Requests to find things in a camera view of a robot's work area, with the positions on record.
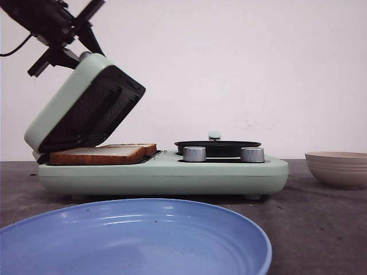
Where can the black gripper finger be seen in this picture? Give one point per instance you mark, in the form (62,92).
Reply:
(88,39)
(63,57)

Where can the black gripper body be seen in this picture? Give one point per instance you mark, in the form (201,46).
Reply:
(53,25)

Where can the mint green sandwich maker lid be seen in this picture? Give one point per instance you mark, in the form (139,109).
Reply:
(86,110)

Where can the white bread slice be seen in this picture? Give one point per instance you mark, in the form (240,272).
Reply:
(150,148)
(97,156)

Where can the beige ribbed bowl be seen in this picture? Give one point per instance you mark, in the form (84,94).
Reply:
(344,170)

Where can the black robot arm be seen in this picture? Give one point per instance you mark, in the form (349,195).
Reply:
(52,24)

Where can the mint green breakfast maker base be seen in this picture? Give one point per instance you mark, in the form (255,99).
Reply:
(167,174)

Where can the left silver control knob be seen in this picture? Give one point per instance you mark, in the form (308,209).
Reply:
(194,154)

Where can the silver control knob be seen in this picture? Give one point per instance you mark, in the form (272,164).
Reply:
(252,155)
(194,154)

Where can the black round frying pan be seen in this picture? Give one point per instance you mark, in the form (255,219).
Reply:
(217,148)

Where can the right silver control knob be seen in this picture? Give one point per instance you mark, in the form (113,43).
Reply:
(252,155)

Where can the blue round plate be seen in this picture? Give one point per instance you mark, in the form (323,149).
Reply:
(136,236)

